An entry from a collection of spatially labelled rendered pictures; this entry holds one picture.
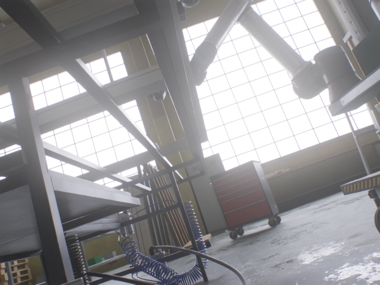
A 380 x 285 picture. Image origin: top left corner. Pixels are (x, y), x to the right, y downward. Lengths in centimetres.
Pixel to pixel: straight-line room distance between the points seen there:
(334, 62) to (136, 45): 859
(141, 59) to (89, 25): 898
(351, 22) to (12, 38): 156
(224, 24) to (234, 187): 342
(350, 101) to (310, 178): 757
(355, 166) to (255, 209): 535
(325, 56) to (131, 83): 104
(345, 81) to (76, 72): 128
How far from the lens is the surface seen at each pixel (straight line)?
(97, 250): 941
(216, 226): 830
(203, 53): 145
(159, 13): 73
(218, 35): 156
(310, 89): 190
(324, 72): 180
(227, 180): 479
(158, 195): 519
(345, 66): 178
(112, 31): 73
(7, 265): 611
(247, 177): 470
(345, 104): 171
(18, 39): 85
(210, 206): 831
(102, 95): 101
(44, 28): 73
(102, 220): 206
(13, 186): 75
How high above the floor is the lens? 37
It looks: 14 degrees up
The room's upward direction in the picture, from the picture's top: 19 degrees counter-clockwise
